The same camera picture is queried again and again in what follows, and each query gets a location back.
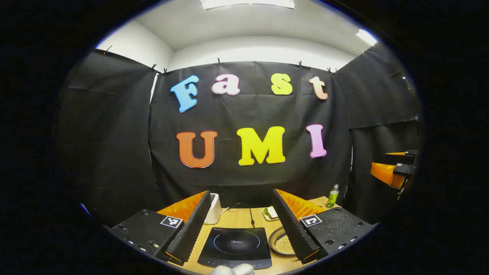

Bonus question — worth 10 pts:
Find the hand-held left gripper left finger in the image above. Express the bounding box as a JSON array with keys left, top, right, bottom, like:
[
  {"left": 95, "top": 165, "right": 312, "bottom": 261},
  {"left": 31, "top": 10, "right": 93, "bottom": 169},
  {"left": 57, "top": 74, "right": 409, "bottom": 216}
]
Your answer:
[{"left": 109, "top": 190, "right": 212, "bottom": 267}]

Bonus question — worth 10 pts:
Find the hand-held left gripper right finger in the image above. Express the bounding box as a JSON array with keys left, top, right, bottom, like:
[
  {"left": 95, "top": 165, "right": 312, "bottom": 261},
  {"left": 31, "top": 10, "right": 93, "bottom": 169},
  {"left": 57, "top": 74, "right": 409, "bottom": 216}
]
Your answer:
[{"left": 271, "top": 188, "right": 377, "bottom": 265}]

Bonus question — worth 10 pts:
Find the pile of soybeans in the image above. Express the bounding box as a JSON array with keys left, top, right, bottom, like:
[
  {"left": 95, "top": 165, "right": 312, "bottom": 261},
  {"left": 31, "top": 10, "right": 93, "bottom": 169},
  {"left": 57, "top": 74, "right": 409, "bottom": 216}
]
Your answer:
[{"left": 275, "top": 234, "right": 296, "bottom": 255}]

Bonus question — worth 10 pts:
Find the stainless steel pot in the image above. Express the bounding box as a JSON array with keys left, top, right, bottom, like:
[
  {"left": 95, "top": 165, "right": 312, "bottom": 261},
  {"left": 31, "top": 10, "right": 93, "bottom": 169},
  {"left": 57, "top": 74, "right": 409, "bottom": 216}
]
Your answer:
[{"left": 269, "top": 226, "right": 296, "bottom": 256}]

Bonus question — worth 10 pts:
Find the black induction cooktop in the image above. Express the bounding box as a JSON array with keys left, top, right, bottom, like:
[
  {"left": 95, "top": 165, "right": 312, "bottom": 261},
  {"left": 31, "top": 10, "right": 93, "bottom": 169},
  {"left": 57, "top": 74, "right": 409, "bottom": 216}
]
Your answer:
[{"left": 197, "top": 227, "right": 272, "bottom": 270}]

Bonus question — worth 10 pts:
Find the white toaster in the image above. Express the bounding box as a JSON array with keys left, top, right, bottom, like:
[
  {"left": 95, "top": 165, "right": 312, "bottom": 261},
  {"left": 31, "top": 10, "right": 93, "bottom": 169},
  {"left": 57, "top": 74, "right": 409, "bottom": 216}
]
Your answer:
[{"left": 204, "top": 193, "right": 222, "bottom": 225}]

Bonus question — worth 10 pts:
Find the white rectangular plate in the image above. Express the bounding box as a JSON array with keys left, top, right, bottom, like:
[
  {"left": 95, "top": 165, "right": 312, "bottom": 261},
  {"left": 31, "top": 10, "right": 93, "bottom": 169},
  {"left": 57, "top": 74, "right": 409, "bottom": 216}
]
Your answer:
[{"left": 262, "top": 206, "right": 280, "bottom": 222}]

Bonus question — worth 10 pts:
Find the green drink bottle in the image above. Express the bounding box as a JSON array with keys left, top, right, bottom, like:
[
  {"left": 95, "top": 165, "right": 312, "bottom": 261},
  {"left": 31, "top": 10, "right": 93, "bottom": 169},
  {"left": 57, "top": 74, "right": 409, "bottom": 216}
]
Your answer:
[{"left": 326, "top": 184, "right": 340, "bottom": 208}]

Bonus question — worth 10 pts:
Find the ceiling light panel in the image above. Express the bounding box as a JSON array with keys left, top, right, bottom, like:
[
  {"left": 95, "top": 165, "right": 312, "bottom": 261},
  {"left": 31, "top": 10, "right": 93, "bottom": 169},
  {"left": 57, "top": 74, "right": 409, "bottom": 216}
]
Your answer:
[
  {"left": 356, "top": 29, "right": 379, "bottom": 47},
  {"left": 200, "top": 0, "right": 295, "bottom": 10}
]

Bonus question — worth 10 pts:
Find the black power cable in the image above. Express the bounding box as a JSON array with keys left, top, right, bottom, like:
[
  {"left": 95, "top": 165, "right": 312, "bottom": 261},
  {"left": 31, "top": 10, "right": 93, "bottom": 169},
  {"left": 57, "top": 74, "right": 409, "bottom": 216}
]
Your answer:
[{"left": 225, "top": 202, "right": 256, "bottom": 228}]

